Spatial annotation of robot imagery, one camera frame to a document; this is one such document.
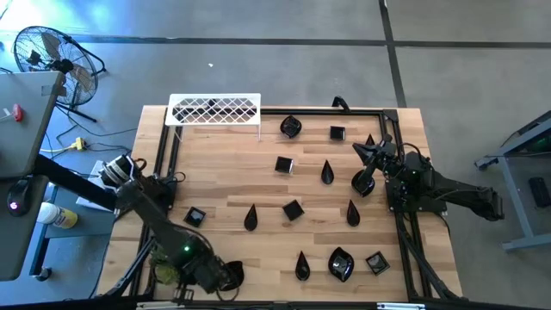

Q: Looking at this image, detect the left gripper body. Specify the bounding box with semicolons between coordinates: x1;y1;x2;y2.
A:
189;251;232;295

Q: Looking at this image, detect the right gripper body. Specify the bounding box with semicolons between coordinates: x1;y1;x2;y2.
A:
357;135;399;190

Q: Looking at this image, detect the green succulent plant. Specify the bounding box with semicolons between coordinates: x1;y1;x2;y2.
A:
149;245;184;286

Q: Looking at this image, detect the white paper sheet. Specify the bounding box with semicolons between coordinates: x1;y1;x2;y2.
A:
76;159;118;212

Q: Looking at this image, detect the blue grey desk base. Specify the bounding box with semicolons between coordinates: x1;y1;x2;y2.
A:
29;184;117;283

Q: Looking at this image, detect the black flat device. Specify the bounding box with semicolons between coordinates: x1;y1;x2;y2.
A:
528;176;551;209

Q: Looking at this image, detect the black diagonal beam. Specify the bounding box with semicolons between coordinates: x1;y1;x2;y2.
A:
33;153;120;212

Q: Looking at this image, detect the white bottle yellow label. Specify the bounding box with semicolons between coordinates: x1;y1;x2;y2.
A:
36;201;79;230

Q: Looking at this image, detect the black computer mouse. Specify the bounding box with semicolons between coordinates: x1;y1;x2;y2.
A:
5;176;34;218

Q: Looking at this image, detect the grey desk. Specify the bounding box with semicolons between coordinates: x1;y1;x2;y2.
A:
0;71;65;281

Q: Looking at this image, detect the black floor fan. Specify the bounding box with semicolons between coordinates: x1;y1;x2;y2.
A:
12;25;108;124

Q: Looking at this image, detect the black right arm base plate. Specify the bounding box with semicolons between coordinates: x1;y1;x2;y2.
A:
385;178;449;213

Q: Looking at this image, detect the black clamp handle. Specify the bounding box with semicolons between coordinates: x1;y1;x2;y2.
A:
331;95;352;112

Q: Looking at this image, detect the silver metal bracket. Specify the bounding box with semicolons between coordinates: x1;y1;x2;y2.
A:
136;301;187;310
376;302;427;310

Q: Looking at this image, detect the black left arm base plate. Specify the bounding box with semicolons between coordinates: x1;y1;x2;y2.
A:
145;174;178;211

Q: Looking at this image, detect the white wire rack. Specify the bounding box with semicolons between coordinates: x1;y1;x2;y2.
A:
164;92;263;142

